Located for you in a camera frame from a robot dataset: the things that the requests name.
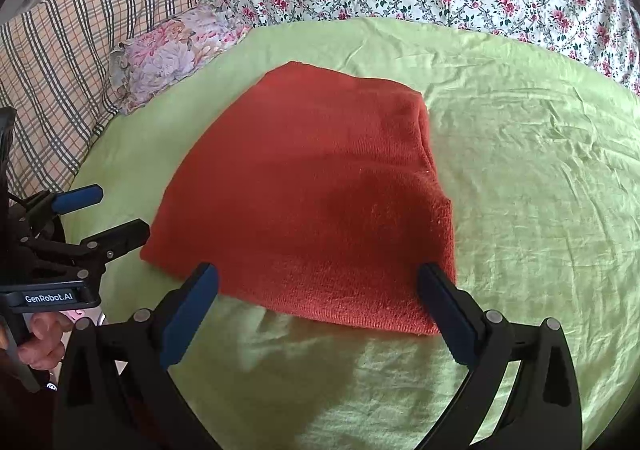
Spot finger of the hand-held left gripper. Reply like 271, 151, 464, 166
80, 219, 151, 263
22, 184, 105, 226

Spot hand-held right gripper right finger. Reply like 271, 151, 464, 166
417, 263, 583, 450

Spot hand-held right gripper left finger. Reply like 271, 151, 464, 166
52, 261, 221, 450

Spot orange knit sweater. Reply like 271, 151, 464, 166
140, 60, 458, 337

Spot person's left hand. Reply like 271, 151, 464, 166
19, 313, 76, 371

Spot plaid blanket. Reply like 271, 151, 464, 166
0, 0, 236, 201

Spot light green bed sheet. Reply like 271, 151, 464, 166
62, 16, 640, 450

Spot purple floral pillow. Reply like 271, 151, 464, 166
107, 0, 251, 116

